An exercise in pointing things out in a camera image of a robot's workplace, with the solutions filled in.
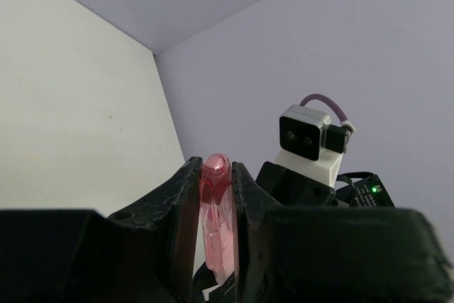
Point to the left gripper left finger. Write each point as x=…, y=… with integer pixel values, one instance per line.
x=142, y=253

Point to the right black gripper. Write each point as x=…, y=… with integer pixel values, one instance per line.
x=291, y=188

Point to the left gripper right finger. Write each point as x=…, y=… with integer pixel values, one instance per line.
x=327, y=254

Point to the pink utility knife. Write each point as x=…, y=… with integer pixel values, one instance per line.
x=216, y=214

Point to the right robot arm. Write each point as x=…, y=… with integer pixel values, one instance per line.
x=361, y=189

